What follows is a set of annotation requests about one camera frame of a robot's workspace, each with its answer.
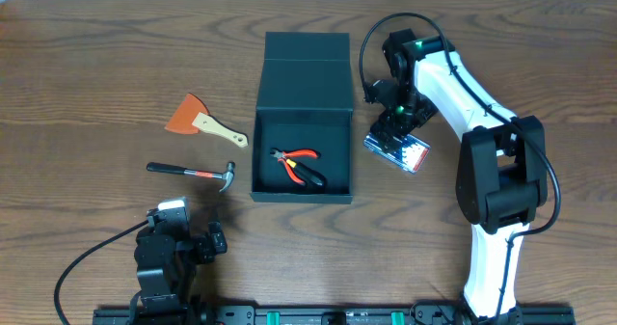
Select small claw hammer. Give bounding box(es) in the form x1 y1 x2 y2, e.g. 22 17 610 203
147 161 235 193

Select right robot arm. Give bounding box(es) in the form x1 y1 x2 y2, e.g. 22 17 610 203
364 29 548 324

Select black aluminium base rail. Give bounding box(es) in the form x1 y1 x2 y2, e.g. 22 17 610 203
92 305 577 325

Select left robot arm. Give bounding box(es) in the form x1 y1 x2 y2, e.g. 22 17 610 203
134 207 228 317

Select black yellow screwdriver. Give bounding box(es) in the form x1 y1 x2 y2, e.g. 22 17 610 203
283 159 326 188

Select black open gift box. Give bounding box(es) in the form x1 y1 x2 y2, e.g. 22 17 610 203
251 32 354 204

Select orange scraper wooden handle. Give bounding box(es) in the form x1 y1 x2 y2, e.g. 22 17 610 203
165 94 249 148

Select red handled pliers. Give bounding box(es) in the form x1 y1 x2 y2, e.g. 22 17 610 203
270 149 325 187

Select blue screwdriver set case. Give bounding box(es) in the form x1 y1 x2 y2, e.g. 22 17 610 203
363 133 430 174

